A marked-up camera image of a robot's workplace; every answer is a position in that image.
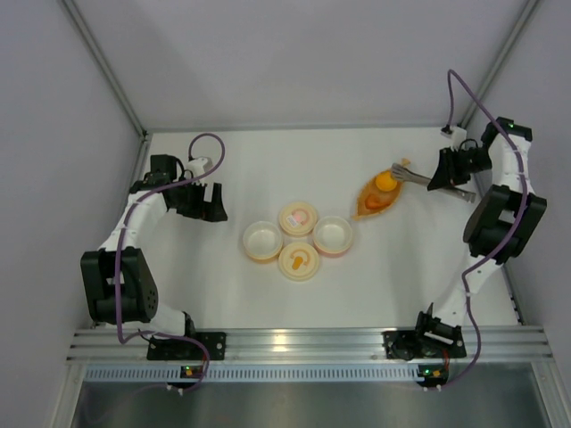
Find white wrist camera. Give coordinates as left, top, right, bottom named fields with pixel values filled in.
left=440, top=127, right=468, bottom=144
left=184, top=157, right=213, bottom=179

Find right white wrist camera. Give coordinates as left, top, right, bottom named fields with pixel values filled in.
left=440, top=127, right=468, bottom=144

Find purple cable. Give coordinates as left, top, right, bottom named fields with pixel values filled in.
left=114, top=132, right=226, bottom=394
left=421, top=69, right=532, bottom=391

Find right aluminium frame post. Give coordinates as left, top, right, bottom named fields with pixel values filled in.
left=475, top=1, right=544, bottom=101

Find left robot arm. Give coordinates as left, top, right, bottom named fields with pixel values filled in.
left=80, top=154, right=228, bottom=337

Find orange shrimp food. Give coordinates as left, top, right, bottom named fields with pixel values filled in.
left=364, top=194, right=387, bottom=210

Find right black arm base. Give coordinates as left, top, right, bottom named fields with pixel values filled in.
left=382, top=330, right=467, bottom=361

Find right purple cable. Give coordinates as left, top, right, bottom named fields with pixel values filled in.
left=421, top=69, right=532, bottom=391

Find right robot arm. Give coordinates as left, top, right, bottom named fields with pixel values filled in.
left=415, top=117, right=547, bottom=345

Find woven fish-shaped basket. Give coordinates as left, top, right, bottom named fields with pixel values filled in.
left=352, top=167, right=403, bottom=221

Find aluminium frame post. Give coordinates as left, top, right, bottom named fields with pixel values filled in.
left=475, top=1, right=544, bottom=101
left=59, top=0, right=148, bottom=141

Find metal tongs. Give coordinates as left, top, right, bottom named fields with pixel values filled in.
left=390, top=163, right=476, bottom=203

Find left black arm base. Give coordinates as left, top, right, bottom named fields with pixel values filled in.
left=146, top=331, right=227, bottom=361

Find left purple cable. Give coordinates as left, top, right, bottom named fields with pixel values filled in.
left=114, top=132, right=226, bottom=394

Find aluminium front rail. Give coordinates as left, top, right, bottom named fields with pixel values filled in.
left=66, top=325, right=553, bottom=365

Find slotted grey cable duct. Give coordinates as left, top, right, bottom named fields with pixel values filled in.
left=84, top=364, right=443, bottom=383

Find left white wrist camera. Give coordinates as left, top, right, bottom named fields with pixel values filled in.
left=184, top=157, right=213, bottom=179

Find left aluminium frame post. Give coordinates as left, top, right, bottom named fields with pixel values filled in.
left=59, top=0, right=148, bottom=141

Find orange ball food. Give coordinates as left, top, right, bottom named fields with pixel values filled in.
left=375, top=171, right=398, bottom=193

